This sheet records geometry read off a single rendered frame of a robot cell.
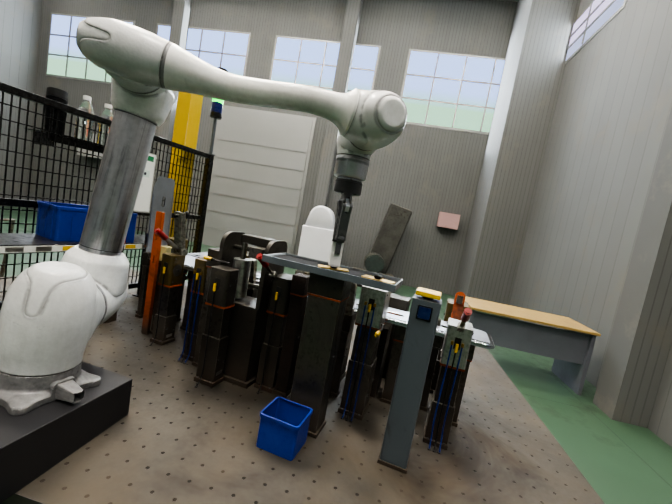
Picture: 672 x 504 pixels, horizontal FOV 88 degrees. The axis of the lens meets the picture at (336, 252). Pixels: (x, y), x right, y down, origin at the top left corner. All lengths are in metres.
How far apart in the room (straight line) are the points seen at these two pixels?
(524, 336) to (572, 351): 0.47
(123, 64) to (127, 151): 0.23
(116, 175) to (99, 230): 0.15
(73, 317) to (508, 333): 3.69
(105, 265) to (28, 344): 0.26
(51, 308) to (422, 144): 8.10
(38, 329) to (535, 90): 7.74
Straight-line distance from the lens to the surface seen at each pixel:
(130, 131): 1.08
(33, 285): 0.94
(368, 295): 1.05
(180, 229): 1.45
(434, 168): 8.47
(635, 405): 4.14
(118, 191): 1.08
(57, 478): 0.98
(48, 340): 0.94
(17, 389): 1.00
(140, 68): 0.94
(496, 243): 7.33
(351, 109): 0.77
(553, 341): 4.19
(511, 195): 7.41
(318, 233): 7.53
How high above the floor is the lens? 1.30
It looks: 6 degrees down
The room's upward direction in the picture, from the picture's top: 10 degrees clockwise
